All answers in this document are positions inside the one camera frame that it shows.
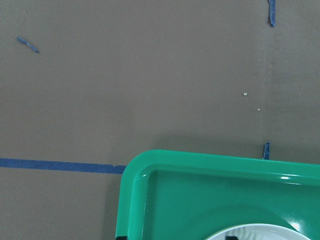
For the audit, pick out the green plastic tray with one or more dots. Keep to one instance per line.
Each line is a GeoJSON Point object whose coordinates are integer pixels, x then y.
{"type": "Point", "coordinates": [172, 195]}

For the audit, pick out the white round plate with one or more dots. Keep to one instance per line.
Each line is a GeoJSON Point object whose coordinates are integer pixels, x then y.
{"type": "Point", "coordinates": [257, 231]}

